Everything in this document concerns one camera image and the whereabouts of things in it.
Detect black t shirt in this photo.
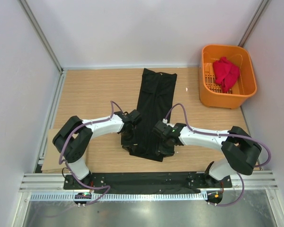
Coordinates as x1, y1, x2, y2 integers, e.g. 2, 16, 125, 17
129, 68, 177, 162

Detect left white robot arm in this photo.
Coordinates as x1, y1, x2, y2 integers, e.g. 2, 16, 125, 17
52, 109, 142, 189

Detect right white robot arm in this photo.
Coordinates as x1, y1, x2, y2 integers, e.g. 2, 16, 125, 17
152, 121, 262, 188

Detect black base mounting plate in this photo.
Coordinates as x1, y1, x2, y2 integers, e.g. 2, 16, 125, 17
63, 171, 233, 190

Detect orange plastic basket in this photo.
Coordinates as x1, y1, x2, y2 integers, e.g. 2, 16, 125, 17
199, 44, 257, 109

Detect brown cardboard sheet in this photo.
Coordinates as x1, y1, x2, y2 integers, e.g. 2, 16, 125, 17
41, 129, 66, 174

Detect red t shirt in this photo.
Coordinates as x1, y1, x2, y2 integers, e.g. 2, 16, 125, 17
213, 57, 240, 93

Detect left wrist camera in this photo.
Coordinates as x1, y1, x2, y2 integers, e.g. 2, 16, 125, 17
125, 109, 142, 126

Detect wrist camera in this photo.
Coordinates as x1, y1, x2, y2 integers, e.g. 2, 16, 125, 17
152, 121, 172, 140
125, 109, 142, 126

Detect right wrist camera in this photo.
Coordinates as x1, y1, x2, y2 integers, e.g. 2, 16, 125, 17
152, 121, 172, 140

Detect aluminium front frame rail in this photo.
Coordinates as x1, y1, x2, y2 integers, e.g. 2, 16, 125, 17
19, 170, 278, 192

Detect white slotted cable duct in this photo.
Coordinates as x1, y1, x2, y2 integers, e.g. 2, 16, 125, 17
30, 191, 207, 202

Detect left aluminium corner post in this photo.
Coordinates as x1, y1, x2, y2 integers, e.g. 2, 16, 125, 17
18, 0, 63, 74

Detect aluminium corner post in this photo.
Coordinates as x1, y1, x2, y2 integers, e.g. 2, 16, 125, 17
18, 0, 63, 74
238, 0, 271, 47

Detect right aluminium corner post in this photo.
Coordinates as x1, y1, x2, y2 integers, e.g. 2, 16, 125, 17
238, 0, 271, 47

